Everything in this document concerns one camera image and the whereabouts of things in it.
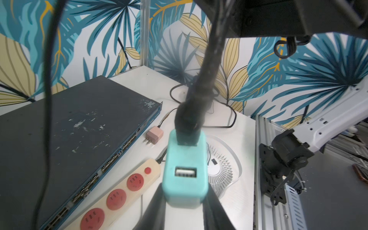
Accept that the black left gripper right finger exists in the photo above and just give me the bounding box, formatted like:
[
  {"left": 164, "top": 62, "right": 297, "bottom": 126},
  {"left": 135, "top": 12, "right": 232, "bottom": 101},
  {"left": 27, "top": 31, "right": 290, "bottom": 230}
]
[{"left": 202, "top": 185, "right": 235, "bottom": 230}]

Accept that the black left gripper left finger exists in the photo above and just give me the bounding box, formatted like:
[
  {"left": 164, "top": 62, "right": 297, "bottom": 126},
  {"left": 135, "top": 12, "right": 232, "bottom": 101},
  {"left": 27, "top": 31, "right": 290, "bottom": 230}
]
[{"left": 133, "top": 183, "right": 166, "bottom": 230}]

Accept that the beige red power strip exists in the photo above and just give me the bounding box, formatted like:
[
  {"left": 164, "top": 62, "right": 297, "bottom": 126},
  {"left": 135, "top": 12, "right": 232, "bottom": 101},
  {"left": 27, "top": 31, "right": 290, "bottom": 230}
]
[{"left": 65, "top": 159, "right": 161, "bottom": 230}]

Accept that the teal USB power adapter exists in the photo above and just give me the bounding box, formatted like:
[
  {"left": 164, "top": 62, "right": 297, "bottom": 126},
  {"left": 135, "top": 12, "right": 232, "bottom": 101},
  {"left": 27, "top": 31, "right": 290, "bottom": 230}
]
[{"left": 162, "top": 129, "right": 209, "bottom": 209}]

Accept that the black fan cable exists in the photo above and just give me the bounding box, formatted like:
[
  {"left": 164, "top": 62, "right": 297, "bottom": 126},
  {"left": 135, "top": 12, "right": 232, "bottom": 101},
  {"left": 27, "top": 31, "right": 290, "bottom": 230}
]
[{"left": 173, "top": 0, "right": 239, "bottom": 146}]

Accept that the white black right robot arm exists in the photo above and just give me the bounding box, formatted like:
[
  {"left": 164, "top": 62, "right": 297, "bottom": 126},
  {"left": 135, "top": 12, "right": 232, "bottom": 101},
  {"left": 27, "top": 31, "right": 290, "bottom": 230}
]
[{"left": 256, "top": 79, "right": 368, "bottom": 206}]

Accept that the white round desk fan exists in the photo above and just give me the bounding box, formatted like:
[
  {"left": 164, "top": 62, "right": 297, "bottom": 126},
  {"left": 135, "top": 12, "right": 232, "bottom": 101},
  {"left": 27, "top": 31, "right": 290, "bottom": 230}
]
[{"left": 207, "top": 135, "right": 243, "bottom": 198}]

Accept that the pink adapter right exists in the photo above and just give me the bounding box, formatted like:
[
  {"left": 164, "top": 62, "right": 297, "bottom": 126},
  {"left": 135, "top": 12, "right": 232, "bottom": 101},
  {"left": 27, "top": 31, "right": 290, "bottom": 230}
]
[{"left": 146, "top": 126, "right": 164, "bottom": 144}]

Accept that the aluminium frame rail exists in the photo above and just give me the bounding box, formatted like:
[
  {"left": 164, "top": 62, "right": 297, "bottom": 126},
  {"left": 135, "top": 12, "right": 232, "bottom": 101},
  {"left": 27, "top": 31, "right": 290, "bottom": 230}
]
[{"left": 254, "top": 115, "right": 312, "bottom": 230}]

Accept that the dark grey network switch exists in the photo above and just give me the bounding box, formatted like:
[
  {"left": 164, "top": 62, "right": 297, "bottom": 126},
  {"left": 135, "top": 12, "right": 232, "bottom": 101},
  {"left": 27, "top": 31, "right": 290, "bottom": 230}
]
[{"left": 1, "top": 76, "right": 162, "bottom": 230}]

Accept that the black power strip cord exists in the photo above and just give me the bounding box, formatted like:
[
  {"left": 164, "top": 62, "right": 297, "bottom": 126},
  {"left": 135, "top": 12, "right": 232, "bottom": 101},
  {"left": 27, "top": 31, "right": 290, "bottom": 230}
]
[{"left": 155, "top": 83, "right": 238, "bottom": 164}]

